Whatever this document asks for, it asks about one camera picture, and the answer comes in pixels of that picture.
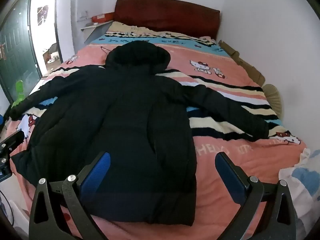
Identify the green door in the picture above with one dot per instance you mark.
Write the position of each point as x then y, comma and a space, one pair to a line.
17, 47

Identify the pink striped printed blanket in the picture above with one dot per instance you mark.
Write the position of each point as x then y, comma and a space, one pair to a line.
225, 62

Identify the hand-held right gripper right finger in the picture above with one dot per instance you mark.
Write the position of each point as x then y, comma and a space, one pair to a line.
228, 172

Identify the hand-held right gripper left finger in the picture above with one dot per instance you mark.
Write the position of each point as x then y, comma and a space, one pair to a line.
96, 172

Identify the black hooded jacket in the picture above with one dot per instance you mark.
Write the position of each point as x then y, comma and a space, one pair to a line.
125, 110

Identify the brown cardboard sheet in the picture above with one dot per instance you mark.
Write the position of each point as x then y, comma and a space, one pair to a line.
246, 65

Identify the woven hand fan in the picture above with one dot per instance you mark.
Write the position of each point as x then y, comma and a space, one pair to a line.
273, 98

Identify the dark red headboard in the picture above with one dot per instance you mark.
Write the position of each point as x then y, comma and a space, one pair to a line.
165, 15

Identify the red door decoration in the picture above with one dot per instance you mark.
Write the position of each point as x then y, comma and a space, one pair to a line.
2, 51

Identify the green plastic object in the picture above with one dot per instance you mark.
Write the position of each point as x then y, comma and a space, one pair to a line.
19, 90

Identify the grey bedside shelf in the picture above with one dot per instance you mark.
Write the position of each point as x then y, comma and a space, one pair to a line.
96, 31

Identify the orange box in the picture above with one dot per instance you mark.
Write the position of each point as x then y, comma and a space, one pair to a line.
102, 18

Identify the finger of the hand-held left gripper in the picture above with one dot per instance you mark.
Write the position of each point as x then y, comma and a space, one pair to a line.
13, 138

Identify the white and blue cloth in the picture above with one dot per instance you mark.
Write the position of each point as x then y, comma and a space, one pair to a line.
302, 180

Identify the brown cardboard box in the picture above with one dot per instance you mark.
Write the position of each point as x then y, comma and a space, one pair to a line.
46, 56

